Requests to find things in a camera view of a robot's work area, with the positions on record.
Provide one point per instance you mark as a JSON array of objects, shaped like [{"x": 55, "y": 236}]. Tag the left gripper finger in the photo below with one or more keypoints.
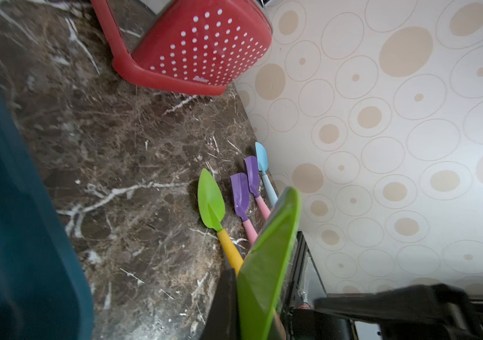
[{"x": 223, "y": 322}]

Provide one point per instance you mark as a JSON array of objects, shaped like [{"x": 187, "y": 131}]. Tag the green shovel orange handle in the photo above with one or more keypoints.
[{"x": 262, "y": 274}]

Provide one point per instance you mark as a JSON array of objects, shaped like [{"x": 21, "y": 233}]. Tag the green shovel yellow handle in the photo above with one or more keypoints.
[{"x": 212, "y": 211}]

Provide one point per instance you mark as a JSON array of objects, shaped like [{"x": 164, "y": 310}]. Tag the purple shovel pink handle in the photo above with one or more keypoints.
[
  {"x": 252, "y": 171},
  {"x": 240, "y": 191}
]

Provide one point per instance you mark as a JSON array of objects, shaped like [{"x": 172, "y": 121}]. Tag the teal plastic storage box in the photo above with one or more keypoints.
[{"x": 44, "y": 293}]

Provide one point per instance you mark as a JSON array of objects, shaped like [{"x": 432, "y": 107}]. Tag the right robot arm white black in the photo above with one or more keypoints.
[{"x": 417, "y": 312}]

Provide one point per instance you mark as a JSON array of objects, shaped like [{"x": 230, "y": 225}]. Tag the light blue shovel far right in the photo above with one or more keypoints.
[{"x": 262, "y": 160}]

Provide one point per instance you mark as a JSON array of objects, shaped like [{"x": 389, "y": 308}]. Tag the red polka dot toaster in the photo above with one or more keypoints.
[{"x": 194, "y": 47}]

